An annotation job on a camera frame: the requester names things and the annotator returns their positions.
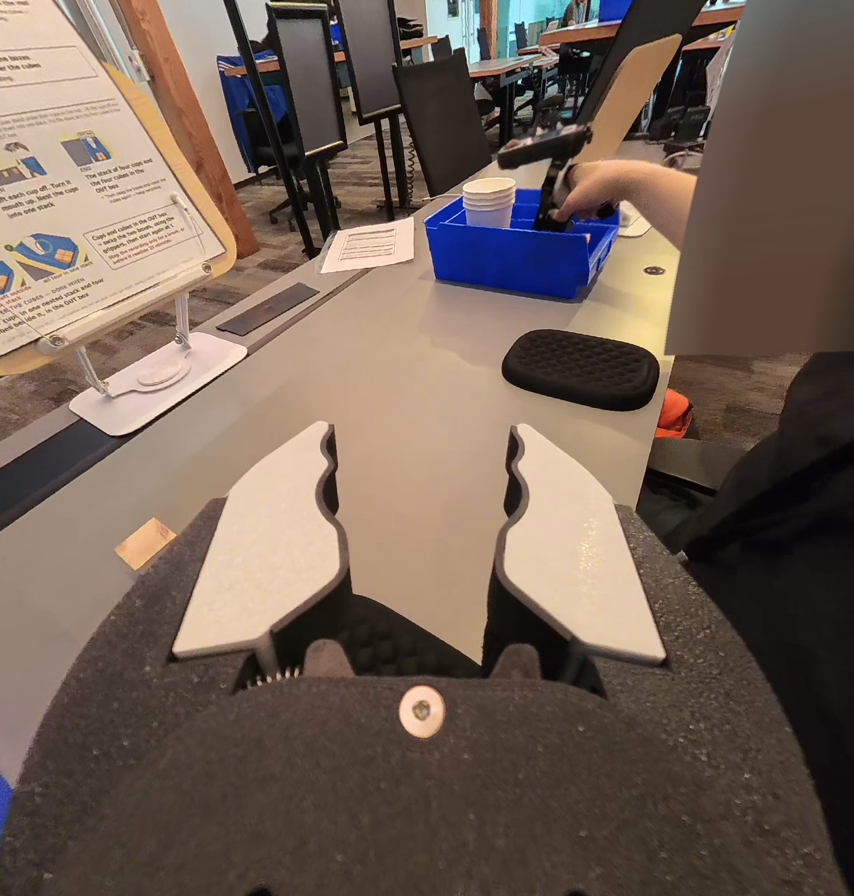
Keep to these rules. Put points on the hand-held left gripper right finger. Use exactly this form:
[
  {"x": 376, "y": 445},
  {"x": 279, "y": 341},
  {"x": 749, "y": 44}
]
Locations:
[{"x": 581, "y": 574}]

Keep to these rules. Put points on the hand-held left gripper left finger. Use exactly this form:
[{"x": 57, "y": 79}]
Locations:
[{"x": 259, "y": 560}]

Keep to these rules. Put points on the wooden cube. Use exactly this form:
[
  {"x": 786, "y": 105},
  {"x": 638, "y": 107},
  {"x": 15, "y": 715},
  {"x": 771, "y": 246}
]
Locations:
[{"x": 145, "y": 544}]

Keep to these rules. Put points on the person's right forearm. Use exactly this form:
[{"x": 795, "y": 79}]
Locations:
[{"x": 654, "y": 196}]

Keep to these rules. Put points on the person's right hand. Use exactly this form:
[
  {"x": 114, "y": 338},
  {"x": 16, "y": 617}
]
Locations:
[{"x": 588, "y": 189}]

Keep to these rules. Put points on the long wooden table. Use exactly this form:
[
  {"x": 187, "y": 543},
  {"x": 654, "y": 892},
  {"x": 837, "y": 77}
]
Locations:
[{"x": 504, "y": 64}]

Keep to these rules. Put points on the black mesh office chair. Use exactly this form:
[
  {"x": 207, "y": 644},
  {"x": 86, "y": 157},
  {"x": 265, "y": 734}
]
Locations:
[{"x": 692, "y": 462}]

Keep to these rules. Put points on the orange bag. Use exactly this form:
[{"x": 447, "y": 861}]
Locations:
[{"x": 673, "y": 416}]

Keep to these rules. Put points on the black monitor on stand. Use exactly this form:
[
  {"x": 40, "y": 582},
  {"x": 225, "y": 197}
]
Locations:
[
  {"x": 308, "y": 84},
  {"x": 367, "y": 56}
]

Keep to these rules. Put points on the acrylic paper sign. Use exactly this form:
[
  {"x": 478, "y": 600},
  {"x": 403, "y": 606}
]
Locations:
[{"x": 367, "y": 245}]

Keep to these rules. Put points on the dark inset table panel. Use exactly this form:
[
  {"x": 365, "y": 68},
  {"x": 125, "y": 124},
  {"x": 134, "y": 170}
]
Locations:
[
  {"x": 269, "y": 308},
  {"x": 28, "y": 476}
]

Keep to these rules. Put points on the blue white-striped jacket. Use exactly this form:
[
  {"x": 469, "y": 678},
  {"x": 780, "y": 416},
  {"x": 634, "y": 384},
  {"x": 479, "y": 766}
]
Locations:
[{"x": 255, "y": 105}]

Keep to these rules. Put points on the wooden beam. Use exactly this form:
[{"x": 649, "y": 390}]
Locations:
[{"x": 189, "y": 140}]

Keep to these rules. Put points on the printed instruction sheet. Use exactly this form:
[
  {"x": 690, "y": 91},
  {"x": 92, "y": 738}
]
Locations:
[{"x": 84, "y": 210}]

